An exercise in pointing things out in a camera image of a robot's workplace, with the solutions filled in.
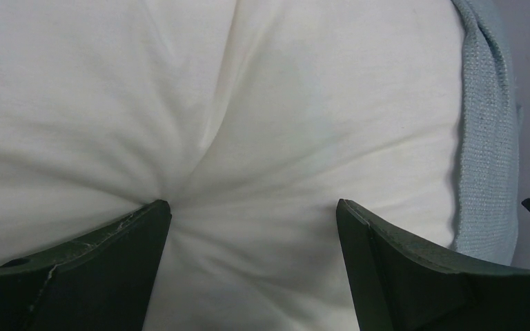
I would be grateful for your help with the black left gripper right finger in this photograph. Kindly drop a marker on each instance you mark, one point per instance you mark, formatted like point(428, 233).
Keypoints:
point(400, 281)

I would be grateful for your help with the white pillow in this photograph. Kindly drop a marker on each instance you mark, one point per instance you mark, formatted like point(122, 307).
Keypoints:
point(252, 119)

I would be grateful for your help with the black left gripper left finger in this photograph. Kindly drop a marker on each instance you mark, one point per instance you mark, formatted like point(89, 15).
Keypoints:
point(101, 280)

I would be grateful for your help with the blue pillowcase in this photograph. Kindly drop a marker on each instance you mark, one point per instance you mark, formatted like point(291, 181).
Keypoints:
point(488, 160)

